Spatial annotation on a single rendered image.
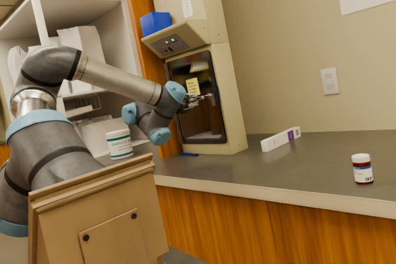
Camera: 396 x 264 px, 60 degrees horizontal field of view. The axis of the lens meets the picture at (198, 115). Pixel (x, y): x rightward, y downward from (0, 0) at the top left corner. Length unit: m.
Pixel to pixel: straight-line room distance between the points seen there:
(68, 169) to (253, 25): 1.41
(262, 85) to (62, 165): 1.37
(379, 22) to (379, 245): 0.90
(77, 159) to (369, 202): 0.61
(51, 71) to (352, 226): 0.88
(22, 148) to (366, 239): 0.76
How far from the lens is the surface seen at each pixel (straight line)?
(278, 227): 1.06
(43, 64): 1.03
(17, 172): 0.69
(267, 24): 1.77
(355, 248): 0.96
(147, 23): 1.57
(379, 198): 0.85
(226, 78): 1.45
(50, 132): 0.65
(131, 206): 0.57
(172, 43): 1.50
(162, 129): 1.15
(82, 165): 0.58
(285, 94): 1.75
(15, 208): 0.74
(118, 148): 1.91
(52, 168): 0.60
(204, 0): 1.46
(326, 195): 0.89
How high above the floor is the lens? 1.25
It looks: 5 degrees down
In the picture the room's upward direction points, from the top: 11 degrees counter-clockwise
